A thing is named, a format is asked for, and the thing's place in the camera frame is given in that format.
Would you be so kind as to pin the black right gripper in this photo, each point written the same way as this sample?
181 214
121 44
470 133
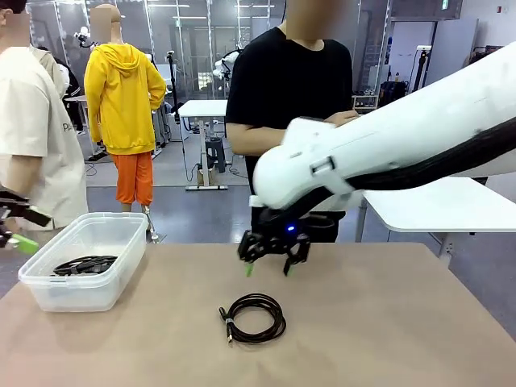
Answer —
282 231

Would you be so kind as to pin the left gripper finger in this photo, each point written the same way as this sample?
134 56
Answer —
24 207
24 243

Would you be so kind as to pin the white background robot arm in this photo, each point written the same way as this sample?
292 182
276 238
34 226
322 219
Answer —
223 64

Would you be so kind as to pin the person's right forearm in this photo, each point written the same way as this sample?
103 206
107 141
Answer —
262 139

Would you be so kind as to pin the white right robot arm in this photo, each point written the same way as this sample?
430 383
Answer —
403 129

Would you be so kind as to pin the person's left hand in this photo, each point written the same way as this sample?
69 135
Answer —
342 117

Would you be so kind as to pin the clear plastic storage box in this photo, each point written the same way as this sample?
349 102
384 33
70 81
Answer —
80 294

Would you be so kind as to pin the person in beige t-shirt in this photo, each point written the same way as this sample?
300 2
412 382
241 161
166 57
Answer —
24 105

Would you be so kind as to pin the mannequin in yellow hoodie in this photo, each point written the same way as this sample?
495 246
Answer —
121 101

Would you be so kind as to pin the mannequin in beige shirt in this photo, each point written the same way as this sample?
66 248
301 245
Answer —
48 64

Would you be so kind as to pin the white standing desk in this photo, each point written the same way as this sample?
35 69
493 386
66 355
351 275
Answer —
201 108

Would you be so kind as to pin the large white table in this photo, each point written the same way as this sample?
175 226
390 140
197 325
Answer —
435 205

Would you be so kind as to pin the person in black t-shirt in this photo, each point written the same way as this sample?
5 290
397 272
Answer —
290 80

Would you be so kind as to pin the white shoe rack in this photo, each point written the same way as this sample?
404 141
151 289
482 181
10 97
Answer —
364 102

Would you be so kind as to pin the black suitcase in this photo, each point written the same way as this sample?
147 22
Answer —
393 94

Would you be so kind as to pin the black pole stand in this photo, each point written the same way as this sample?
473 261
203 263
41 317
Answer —
421 72

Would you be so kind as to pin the grey partition panel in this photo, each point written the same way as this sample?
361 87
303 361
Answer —
447 48

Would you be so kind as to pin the clothes rack with garments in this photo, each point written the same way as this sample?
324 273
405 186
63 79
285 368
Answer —
483 52

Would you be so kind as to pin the black camera tripod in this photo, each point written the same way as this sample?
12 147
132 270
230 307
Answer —
171 80

